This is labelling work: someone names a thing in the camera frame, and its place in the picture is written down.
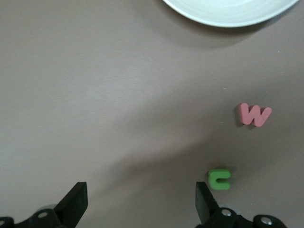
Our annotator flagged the pink foam letter w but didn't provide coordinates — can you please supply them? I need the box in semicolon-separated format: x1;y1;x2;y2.
238;102;272;127

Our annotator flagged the green foam letter u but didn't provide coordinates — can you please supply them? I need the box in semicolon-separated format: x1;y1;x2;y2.
208;168;231;191

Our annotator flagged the beige plate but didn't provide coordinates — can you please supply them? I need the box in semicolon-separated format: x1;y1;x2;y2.
162;0;301;28

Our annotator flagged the brown table cover sheet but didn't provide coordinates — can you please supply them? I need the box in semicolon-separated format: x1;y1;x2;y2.
0;0;304;228

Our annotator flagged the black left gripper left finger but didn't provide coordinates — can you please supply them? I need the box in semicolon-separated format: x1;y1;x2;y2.
0;181;89;228

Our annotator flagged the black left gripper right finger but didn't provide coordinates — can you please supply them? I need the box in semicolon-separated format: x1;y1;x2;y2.
195;181;287;228

